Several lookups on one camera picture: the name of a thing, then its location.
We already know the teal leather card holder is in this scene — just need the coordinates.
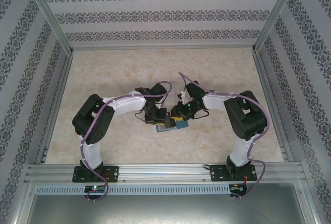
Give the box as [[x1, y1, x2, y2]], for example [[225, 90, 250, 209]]
[[156, 116, 189, 133]]

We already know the grey metal panel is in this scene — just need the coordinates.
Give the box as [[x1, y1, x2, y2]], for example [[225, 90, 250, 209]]
[[25, 194, 315, 224]]

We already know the aluminium mounting rail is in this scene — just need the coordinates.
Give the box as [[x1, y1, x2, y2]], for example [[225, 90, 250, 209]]
[[25, 163, 305, 183]]

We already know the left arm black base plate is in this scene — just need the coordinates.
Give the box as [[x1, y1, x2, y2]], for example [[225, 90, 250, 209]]
[[73, 166, 120, 183]]

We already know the slotted grey cable duct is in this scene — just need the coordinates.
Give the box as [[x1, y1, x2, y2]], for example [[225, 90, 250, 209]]
[[35, 184, 231, 194]]

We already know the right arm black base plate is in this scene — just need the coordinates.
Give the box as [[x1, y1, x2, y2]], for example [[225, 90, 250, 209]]
[[210, 164, 257, 183]]

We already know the aluminium table edge rail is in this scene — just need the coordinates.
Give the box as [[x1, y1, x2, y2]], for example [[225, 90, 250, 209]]
[[252, 52, 294, 161], [36, 53, 74, 164]]

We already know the aluminium frame post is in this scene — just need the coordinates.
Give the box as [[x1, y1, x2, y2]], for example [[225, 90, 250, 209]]
[[22, 0, 74, 54], [252, 0, 302, 53]]

